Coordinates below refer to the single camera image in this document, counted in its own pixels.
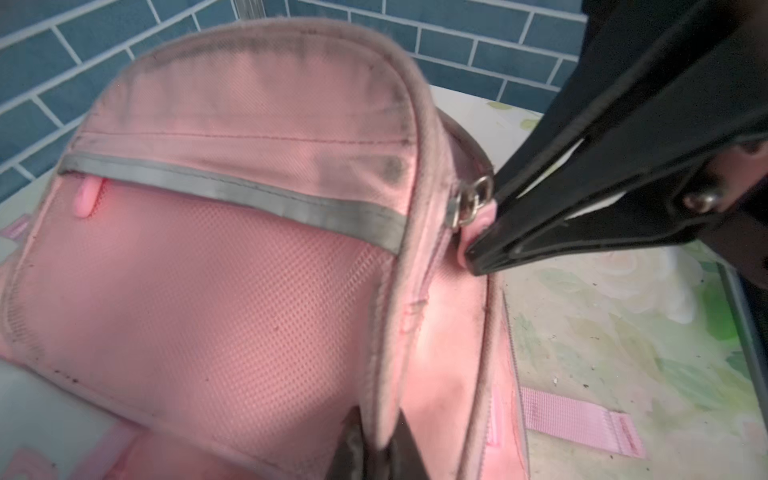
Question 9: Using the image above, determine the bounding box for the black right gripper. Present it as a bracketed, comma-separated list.
[465, 1, 767, 288]

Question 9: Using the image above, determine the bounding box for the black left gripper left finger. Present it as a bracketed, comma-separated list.
[324, 407, 366, 480]

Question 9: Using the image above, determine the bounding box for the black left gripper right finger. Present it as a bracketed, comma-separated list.
[386, 411, 430, 480]

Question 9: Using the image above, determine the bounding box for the pink school backpack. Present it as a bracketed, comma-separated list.
[1, 17, 645, 479]

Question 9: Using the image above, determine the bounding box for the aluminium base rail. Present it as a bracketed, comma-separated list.
[717, 263, 767, 422]

